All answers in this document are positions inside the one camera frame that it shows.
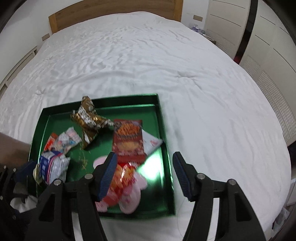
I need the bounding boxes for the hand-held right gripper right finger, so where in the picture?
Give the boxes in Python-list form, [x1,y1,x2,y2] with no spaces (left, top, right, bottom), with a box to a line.
[173,152,266,241]

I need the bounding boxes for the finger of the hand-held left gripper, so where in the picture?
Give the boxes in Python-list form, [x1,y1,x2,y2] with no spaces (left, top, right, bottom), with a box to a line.
[17,161,37,183]

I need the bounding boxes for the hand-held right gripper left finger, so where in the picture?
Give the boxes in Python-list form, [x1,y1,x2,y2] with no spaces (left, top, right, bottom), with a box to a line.
[31,152,118,241]

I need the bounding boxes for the red chili snack packet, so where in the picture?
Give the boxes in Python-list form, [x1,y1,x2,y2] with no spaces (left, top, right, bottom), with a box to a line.
[102,162,139,208]

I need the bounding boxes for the green tray box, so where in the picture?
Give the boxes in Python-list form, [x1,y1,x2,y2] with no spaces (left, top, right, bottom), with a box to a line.
[28,93,176,219]

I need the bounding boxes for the blue and white snack packet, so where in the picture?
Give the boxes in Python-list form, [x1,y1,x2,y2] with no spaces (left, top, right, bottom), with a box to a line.
[35,150,71,185]

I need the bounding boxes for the pink cartoon snack packet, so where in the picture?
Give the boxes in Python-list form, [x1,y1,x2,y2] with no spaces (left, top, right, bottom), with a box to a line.
[92,156,148,215]

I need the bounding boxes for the small orange-red candy packet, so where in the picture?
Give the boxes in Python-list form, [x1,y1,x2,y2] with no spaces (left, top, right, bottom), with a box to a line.
[44,133,58,151]

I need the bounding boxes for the dark red snack packet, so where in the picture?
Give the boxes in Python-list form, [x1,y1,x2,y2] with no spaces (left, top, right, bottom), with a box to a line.
[112,119,146,163]

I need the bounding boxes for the clear pastel candy packet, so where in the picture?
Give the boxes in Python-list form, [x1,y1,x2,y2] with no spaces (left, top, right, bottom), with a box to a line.
[54,127,82,154]

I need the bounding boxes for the brown snack packet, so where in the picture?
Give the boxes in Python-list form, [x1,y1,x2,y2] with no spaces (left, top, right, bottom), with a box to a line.
[70,95,115,150]

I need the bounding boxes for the white slatted radiator cover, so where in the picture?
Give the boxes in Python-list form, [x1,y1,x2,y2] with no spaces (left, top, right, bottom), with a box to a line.
[0,46,38,93]

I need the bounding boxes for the small items on nightstand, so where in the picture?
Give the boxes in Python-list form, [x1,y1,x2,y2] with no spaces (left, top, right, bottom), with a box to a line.
[188,22,206,34]

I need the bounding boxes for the white wardrobe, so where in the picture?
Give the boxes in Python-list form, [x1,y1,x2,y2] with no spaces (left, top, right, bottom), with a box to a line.
[205,0,296,144]

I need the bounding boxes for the wooden headboard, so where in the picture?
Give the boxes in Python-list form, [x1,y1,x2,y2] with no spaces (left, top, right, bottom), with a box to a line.
[48,0,184,35]

